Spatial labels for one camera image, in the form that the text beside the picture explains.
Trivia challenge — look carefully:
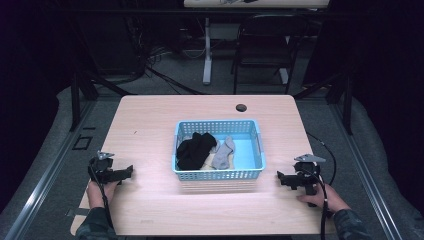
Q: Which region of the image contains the blue plastic basket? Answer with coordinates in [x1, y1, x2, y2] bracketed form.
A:
[171, 118, 267, 182]

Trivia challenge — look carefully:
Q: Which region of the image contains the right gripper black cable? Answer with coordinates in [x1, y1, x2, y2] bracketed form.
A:
[304, 132, 338, 240]

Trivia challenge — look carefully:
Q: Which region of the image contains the person's left hand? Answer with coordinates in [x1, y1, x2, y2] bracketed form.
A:
[85, 179, 120, 210]

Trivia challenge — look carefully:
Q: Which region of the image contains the white desk leg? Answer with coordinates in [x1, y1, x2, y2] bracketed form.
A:
[202, 16, 214, 86]

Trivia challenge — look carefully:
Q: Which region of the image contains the grey sock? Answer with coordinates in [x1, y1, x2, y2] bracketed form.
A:
[210, 135, 237, 171]

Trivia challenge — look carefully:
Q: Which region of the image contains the bundle of floor cables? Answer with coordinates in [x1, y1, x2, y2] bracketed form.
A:
[133, 19, 209, 96]

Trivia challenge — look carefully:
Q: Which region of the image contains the beige sock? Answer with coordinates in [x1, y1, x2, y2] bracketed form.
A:
[199, 156, 218, 171]

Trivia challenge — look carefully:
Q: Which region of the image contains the light background desk top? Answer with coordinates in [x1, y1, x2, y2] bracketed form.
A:
[183, 0, 331, 10]

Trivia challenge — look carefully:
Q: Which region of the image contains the black folding chair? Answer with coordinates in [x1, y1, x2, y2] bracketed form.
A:
[230, 13, 310, 96]

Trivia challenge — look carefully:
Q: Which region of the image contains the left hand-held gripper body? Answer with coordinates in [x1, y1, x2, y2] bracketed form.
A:
[87, 151, 120, 185]

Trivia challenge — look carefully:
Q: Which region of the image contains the black sock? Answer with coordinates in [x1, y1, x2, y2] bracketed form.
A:
[175, 131, 218, 171]

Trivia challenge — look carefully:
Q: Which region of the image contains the black metal stand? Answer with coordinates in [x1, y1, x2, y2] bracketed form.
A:
[68, 63, 136, 133]
[292, 63, 355, 136]

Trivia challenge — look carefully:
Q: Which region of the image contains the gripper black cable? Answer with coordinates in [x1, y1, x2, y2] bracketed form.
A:
[304, 132, 338, 240]
[89, 166, 115, 232]

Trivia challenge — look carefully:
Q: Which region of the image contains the black floor socket frame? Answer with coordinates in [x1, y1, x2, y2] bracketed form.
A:
[71, 134, 94, 152]

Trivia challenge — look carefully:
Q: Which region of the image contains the grey tape strip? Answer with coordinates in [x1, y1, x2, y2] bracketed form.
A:
[65, 207, 92, 218]

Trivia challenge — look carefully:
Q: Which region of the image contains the person's right hand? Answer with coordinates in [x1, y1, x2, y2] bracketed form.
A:
[295, 182, 352, 215]

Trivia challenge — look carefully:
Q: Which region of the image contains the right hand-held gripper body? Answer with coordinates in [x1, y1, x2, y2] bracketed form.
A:
[291, 153, 327, 198]

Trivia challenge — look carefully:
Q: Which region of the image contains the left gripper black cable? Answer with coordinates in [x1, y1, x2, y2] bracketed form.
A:
[89, 166, 115, 232]

